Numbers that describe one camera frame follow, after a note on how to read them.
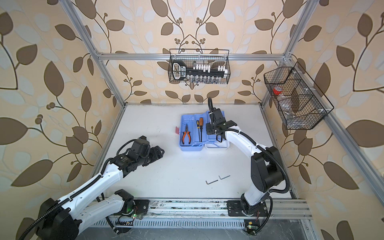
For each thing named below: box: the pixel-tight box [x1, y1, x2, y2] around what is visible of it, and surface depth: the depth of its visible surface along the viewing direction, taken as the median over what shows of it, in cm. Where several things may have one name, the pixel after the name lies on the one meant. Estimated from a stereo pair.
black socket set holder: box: [171, 60, 228, 84], surface depth 86 cm
